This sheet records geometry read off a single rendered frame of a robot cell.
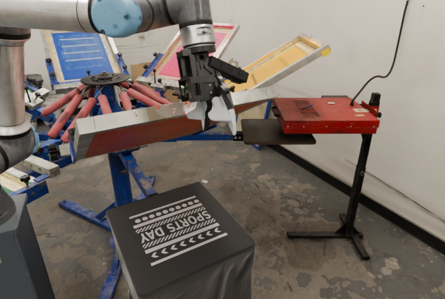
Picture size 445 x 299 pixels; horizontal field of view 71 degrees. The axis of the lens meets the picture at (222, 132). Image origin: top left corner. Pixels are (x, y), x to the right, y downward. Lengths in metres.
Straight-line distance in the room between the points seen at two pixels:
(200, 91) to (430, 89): 2.16
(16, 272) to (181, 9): 0.89
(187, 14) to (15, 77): 0.53
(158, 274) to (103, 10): 0.83
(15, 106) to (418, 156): 2.56
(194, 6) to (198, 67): 0.12
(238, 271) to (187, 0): 0.97
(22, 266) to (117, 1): 0.84
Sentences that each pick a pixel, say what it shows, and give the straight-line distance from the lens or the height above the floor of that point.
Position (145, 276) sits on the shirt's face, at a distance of 1.14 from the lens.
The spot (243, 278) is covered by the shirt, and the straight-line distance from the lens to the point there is 1.32.
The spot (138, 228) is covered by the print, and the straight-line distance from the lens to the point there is 1.32.
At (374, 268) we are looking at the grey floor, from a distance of 2.65.
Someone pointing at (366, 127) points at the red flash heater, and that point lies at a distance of 2.06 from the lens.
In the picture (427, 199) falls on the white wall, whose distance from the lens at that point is 2.88.
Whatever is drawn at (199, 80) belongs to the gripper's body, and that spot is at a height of 1.62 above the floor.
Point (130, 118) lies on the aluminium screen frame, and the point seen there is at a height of 1.51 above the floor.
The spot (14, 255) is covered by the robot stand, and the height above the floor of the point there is 1.10.
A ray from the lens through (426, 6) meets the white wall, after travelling 2.66.
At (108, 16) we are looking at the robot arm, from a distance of 0.61.
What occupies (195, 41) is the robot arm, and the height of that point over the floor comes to 1.70.
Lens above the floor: 1.79
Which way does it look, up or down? 24 degrees down
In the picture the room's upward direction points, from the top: straight up
